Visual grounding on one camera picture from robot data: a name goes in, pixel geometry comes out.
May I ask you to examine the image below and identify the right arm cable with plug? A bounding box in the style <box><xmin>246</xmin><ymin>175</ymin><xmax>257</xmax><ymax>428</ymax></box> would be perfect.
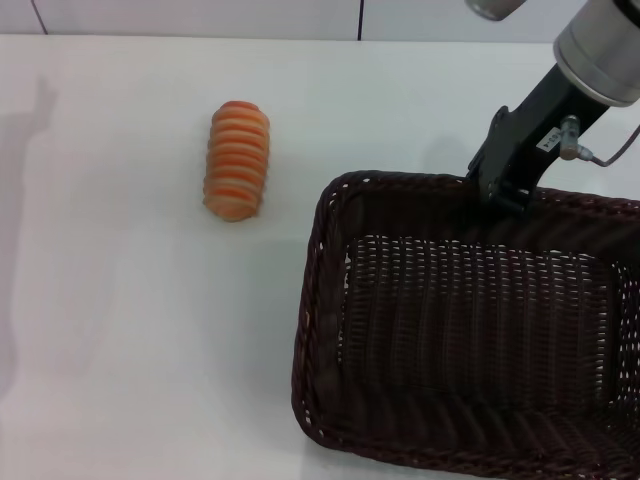
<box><xmin>558</xmin><ymin>115</ymin><xmax>640</xmax><ymax>167</ymax></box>

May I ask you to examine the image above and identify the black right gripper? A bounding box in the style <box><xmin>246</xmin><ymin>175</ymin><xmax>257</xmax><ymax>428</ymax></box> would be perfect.
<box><xmin>466</xmin><ymin>62</ymin><xmax>614</xmax><ymax>217</ymax></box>

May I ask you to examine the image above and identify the dark brown wicker basket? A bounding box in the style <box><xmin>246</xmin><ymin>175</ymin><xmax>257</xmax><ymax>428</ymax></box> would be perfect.
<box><xmin>290</xmin><ymin>170</ymin><xmax>640</xmax><ymax>469</ymax></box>

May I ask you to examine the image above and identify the orange striped bread roll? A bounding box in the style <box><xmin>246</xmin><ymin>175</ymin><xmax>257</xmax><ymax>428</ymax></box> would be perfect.
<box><xmin>201</xmin><ymin>99</ymin><xmax>272</xmax><ymax>223</ymax></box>

